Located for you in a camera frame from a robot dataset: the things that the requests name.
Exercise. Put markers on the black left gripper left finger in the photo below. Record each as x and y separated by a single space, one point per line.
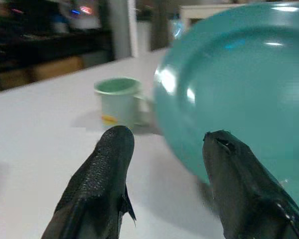
99 174

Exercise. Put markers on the pale green mug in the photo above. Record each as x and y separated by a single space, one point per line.
117 104

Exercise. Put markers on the teal plastic plate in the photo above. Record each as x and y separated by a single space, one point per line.
239 82

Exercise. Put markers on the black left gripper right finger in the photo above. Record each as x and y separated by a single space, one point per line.
241 189

